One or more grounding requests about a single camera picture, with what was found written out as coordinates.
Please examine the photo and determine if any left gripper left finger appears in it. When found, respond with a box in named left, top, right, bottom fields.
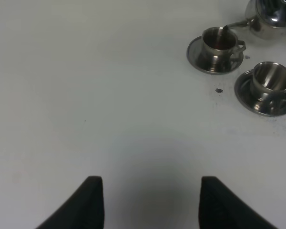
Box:
left=38, top=176, right=105, bottom=229

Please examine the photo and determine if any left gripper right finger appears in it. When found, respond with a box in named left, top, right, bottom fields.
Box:
left=199, top=176, right=276, bottom=229

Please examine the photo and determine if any stainless steel teapot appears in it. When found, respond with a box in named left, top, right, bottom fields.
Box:
left=223, top=0, right=286, bottom=41

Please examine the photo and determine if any near steel saucer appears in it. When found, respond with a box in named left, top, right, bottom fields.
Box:
left=234, top=70, right=286, bottom=117

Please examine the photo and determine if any steel saucer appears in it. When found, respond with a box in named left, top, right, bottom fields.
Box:
left=234, top=70, right=286, bottom=117
left=186, top=36, right=246, bottom=75

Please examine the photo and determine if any near steel teacup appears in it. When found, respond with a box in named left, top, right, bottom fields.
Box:
left=250, top=62, right=286, bottom=113

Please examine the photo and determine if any steel teacup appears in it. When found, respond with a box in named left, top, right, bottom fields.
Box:
left=201, top=27, right=246, bottom=64
left=250, top=62, right=286, bottom=113

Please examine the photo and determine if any far steel saucer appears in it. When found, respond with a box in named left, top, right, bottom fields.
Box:
left=186, top=36, right=246, bottom=75

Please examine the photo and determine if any far steel teacup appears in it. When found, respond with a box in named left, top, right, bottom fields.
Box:
left=201, top=27, right=246, bottom=64

